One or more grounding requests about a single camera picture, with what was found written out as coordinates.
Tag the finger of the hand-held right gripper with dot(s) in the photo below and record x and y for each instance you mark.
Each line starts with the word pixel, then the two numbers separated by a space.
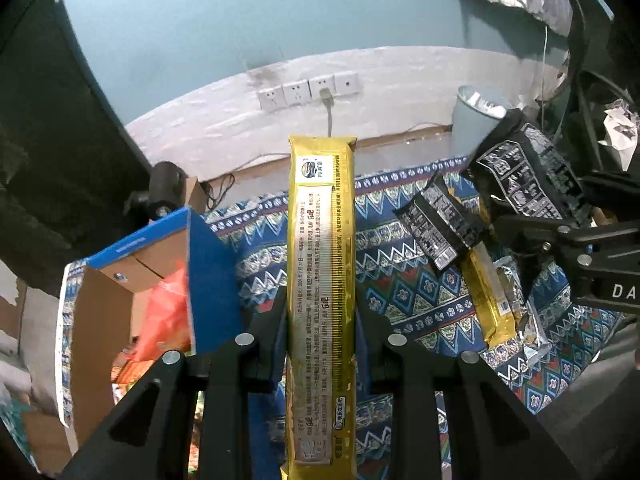
pixel 615 187
pixel 540 235

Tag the silver foil snack packet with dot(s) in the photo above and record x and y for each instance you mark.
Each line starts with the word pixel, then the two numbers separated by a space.
pixel 530 330

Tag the red-orange snack packet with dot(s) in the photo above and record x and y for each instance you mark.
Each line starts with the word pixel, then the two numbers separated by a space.
pixel 165 310

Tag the torn white board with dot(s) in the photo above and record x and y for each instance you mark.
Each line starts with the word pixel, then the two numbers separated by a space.
pixel 10 320

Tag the black cylindrical device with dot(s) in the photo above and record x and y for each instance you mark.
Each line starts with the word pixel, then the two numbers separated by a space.
pixel 165 185

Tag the small brown cardboard box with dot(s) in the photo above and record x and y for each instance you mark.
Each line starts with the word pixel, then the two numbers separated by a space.
pixel 195 195

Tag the large black cloth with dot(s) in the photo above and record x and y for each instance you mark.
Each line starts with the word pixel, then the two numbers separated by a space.
pixel 60 135

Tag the patterned blue tablecloth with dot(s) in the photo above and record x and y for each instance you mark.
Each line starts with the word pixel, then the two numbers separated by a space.
pixel 390 270

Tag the black office chair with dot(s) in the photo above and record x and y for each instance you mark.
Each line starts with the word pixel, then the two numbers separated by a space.
pixel 595 35

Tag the small black snack packet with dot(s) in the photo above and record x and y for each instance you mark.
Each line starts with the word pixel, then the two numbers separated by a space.
pixel 440 225

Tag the large black snack packet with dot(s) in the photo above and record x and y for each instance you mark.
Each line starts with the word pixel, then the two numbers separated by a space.
pixel 525 170

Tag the long yellow snack packet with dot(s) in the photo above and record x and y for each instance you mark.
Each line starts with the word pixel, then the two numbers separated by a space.
pixel 487 300
pixel 320 260

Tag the crumpled white paper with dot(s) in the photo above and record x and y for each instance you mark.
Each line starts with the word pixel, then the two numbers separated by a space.
pixel 620 130

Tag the grey-blue trash bin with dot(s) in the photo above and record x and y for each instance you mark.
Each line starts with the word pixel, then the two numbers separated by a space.
pixel 467 130

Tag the white wall socket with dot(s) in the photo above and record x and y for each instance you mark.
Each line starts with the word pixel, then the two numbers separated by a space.
pixel 271 99
pixel 296 93
pixel 317 85
pixel 346 83

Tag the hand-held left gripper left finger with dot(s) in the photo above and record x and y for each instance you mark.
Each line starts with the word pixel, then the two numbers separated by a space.
pixel 277 350

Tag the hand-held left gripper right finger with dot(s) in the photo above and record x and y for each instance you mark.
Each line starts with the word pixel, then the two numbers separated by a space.
pixel 365 355

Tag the blue cardboard box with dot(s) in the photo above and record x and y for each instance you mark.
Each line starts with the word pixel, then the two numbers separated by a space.
pixel 90 340

